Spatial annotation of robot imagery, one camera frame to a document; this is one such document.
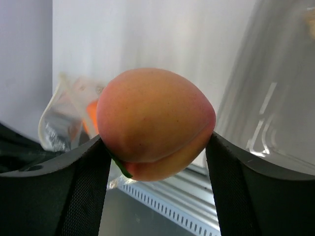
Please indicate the clear zip top bag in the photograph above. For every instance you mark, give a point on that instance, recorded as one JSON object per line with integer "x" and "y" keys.
{"x": 60, "y": 127}

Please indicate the white slotted cable duct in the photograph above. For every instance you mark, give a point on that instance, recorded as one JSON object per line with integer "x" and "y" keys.
{"x": 171, "y": 209}

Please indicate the clear plastic food container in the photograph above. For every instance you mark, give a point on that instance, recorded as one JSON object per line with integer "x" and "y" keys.
{"x": 268, "y": 107}

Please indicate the aluminium mounting rail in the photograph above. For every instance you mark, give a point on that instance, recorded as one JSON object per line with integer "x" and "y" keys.
{"x": 195, "y": 187}

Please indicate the orange fruit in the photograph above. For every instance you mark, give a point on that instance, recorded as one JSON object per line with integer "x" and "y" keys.
{"x": 91, "y": 112}

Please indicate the peach fruit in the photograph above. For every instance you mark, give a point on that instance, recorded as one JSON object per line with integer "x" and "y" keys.
{"x": 154, "y": 121}

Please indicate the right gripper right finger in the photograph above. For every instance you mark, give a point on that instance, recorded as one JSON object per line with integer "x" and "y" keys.
{"x": 254, "y": 197}

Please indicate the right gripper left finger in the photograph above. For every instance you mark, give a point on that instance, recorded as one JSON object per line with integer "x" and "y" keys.
{"x": 63, "y": 196}

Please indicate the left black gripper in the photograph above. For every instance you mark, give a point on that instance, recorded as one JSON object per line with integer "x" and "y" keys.
{"x": 18, "y": 153}

